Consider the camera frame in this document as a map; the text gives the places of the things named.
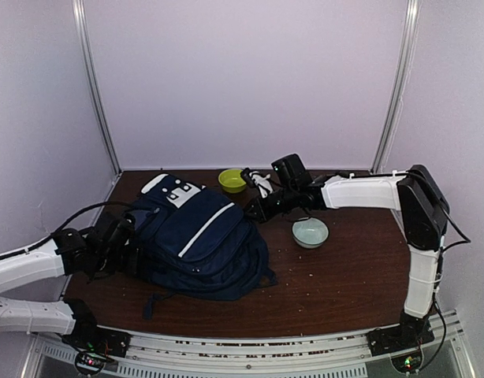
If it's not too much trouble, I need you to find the navy blue student backpack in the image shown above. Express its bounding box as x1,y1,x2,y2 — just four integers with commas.
130,173,277,320

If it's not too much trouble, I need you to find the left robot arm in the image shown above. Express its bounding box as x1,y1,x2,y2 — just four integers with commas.
0,202,138,358

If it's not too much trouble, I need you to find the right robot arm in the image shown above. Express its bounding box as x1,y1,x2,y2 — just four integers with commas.
240,154,455,356

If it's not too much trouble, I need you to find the lime green bowl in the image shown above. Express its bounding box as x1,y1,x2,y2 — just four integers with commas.
218,169,247,194

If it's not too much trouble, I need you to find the pale blue ceramic bowl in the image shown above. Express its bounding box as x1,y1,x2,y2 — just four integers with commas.
292,217,329,249

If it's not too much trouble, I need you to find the aluminium front rail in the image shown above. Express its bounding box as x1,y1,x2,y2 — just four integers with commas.
20,309,475,378

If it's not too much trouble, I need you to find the right aluminium corner post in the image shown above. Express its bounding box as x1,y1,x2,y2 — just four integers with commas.
371,0,421,172

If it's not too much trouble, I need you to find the aluminium corner post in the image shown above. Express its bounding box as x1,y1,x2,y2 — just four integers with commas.
371,0,421,172
72,0,122,176

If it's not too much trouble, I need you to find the left aluminium corner post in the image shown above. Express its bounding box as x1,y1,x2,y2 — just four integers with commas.
72,0,122,176

